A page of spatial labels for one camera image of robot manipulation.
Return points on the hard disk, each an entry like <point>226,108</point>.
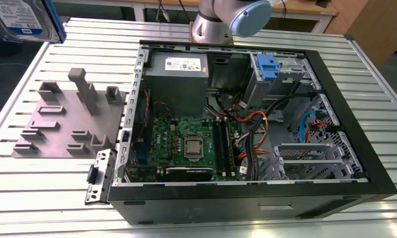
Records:
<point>19,19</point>

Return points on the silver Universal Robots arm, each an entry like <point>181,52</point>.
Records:
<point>211,27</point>

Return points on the metal disk bay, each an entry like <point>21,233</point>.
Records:
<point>317,161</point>

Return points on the CPU socket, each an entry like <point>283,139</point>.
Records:
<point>194,137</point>

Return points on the green motherboard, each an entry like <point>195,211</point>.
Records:
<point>165,129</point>

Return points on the silver CPU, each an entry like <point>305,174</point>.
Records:
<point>193,148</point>

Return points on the grey power supply unit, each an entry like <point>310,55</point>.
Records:
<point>174,94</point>

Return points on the black RAM slot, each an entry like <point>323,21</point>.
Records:
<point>230,153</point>
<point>218,148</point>

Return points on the black graphics card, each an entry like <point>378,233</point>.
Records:
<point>187,173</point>

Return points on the metal optical drive cage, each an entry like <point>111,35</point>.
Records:
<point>277,86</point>

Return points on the blue plastic drive latch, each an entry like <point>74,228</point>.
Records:
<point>266,65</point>

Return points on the black open PC case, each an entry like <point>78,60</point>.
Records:
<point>218,205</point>

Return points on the grey plastic parts rack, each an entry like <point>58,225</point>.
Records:
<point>62,136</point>

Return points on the wooden desk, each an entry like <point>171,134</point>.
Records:
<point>317,10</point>

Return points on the wooden cabinet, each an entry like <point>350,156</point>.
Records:
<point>377,24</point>

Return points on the grey expansion slot bracket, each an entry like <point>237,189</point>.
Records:
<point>105,163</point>

